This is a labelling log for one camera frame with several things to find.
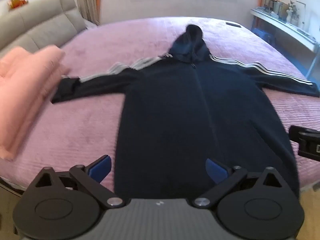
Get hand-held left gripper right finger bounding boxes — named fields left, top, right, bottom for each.
left=192, top=158, right=291, bottom=208

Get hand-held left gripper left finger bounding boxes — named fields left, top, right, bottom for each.
left=26, top=154, right=123, bottom=208

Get dark navy striped hooded jacket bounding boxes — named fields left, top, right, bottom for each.
left=51, top=24, right=320, bottom=200

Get pink quilted bed cover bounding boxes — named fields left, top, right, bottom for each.
left=0, top=16, right=312, bottom=197

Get folded pink blanket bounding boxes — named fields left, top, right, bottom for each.
left=0, top=45, right=71, bottom=161

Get blue chair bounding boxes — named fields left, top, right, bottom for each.
left=252, top=27, right=273, bottom=46

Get white long desk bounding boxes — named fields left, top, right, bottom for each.
left=250, top=7, right=320, bottom=77

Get white vase with flowers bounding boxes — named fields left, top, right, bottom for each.
left=286, top=0, right=300, bottom=23

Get picture frames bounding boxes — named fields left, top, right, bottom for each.
left=268, top=0, right=288, bottom=20

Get grey padded headboard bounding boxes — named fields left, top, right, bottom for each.
left=0, top=0, right=98, bottom=58

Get orange plush toy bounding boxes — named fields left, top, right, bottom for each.
left=8, top=0, right=28, bottom=10

